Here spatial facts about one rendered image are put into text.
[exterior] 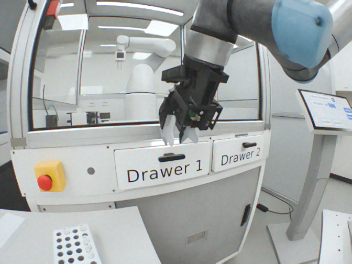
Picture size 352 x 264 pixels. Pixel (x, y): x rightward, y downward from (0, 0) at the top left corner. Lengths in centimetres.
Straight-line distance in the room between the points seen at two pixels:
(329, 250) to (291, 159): 160
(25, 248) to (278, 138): 212
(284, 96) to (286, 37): 181
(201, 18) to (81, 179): 44
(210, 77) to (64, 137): 36
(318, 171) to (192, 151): 94
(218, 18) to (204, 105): 13
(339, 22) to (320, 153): 94
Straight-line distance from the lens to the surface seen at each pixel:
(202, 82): 23
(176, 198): 54
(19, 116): 48
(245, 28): 19
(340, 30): 31
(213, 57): 22
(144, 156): 40
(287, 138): 193
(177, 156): 39
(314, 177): 119
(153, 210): 53
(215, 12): 22
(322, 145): 114
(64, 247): 33
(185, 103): 23
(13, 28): 113
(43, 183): 40
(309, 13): 16
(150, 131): 41
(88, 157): 42
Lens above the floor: 103
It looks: 8 degrees down
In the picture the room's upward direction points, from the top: straight up
